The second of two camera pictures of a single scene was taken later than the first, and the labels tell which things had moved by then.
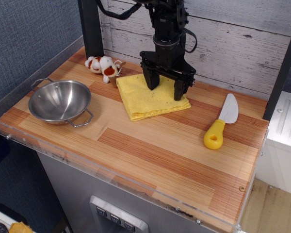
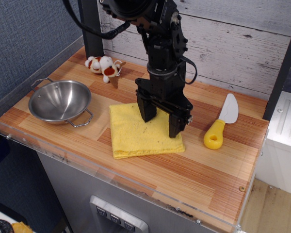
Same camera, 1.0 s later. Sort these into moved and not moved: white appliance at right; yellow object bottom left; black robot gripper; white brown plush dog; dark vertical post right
Moved: black robot gripper
Not moved: white appliance at right; white brown plush dog; yellow object bottom left; dark vertical post right
